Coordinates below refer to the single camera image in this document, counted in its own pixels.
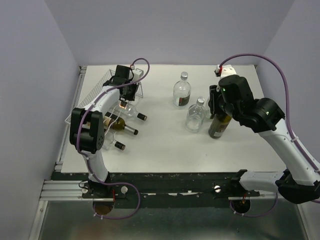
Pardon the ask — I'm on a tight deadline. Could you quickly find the olive wine bottle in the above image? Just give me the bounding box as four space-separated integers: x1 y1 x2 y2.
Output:
208 113 232 139

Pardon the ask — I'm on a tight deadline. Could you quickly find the square clear bottle black cap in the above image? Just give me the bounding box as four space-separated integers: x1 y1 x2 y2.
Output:
111 101 148 121

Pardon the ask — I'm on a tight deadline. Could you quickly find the small clear bottle silver cap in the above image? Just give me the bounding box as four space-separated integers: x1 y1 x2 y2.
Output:
185 96 205 133

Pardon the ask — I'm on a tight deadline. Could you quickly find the dark green wine bottle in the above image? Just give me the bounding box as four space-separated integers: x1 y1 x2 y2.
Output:
103 116 139 136

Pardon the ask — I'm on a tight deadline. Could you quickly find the square clear bottle front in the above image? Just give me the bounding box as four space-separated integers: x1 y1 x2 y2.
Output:
102 131 117 150

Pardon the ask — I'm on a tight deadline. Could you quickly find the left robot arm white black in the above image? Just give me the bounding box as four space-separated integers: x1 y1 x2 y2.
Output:
69 64 145 198

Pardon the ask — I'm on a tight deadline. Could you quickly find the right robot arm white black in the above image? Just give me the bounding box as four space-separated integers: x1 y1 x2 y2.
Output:
209 74 320 204

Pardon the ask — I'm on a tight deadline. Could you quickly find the round clear bottle silver cap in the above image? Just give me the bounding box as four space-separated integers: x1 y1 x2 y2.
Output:
173 71 191 108

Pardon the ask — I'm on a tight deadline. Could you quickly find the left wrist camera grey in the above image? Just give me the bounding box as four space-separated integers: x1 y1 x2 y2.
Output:
132 68 144 82

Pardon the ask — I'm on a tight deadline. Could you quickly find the white wire wine rack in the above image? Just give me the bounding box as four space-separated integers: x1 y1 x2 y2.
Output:
65 69 143 126

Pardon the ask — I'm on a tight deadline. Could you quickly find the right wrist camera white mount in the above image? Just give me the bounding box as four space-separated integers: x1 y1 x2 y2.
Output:
214 64 237 79

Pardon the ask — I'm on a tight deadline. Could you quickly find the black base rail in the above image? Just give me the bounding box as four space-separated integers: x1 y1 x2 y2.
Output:
74 169 261 209

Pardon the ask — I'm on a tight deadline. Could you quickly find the aluminium rail right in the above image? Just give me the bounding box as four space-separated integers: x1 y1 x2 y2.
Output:
247 190 283 200

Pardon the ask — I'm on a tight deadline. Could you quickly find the aluminium rail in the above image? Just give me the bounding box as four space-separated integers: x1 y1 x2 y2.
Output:
39 180 88 201
247 190 283 200

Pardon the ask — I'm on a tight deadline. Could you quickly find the aluminium rail left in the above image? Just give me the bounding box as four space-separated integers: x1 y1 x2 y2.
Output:
39 180 88 201

